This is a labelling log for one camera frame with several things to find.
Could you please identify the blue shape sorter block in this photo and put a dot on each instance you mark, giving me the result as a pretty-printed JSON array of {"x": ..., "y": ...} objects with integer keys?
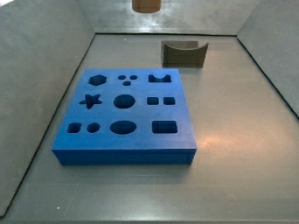
[{"x": 127, "y": 119}]

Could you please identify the dark grey curved holder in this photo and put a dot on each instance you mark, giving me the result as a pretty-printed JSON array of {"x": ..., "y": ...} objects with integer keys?
[{"x": 183, "y": 53}]

